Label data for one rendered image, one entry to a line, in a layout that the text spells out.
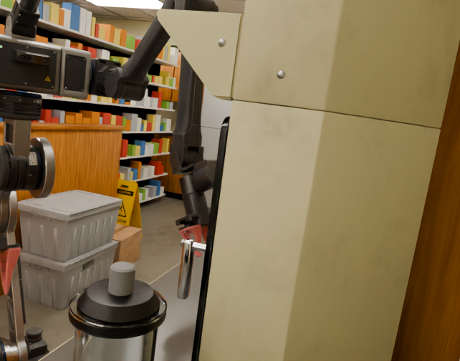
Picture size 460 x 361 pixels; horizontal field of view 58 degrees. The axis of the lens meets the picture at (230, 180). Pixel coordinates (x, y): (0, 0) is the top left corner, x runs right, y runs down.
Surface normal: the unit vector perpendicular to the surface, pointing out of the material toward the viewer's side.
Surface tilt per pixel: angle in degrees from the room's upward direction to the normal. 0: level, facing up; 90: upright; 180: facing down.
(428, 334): 90
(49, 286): 95
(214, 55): 90
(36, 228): 95
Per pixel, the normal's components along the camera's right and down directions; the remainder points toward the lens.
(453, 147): -0.33, 0.11
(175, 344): 0.13, -0.98
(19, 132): 0.68, 0.21
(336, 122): 0.44, 0.21
